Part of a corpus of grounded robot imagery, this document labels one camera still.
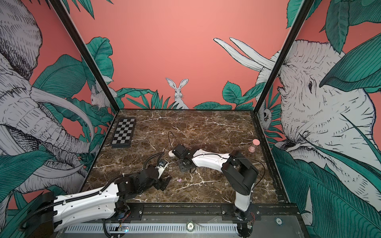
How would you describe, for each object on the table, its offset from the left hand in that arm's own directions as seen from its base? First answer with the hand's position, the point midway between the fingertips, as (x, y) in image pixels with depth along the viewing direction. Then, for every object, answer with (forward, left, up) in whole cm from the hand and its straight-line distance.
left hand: (166, 171), depth 80 cm
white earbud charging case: (+4, -4, +12) cm, 13 cm away
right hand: (+6, -9, -5) cm, 12 cm away
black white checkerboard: (+30, +33, -4) cm, 45 cm away
